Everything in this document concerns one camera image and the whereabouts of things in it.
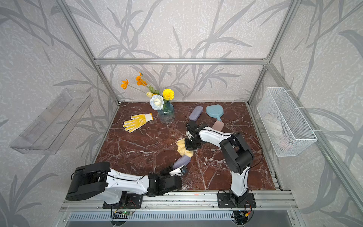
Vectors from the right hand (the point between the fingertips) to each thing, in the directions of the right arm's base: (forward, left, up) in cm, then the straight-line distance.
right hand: (189, 147), depth 92 cm
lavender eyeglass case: (-10, +4, +3) cm, 11 cm away
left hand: (-14, +8, 0) cm, 17 cm away
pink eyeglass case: (+17, -21, +1) cm, 27 cm away
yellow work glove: (+23, +40, -1) cm, 46 cm away
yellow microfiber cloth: (-3, +4, +4) cm, 6 cm away
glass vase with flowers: (+11, +15, +31) cm, 37 cm away
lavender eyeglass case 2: (+29, -6, +1) cm, 30 cm away
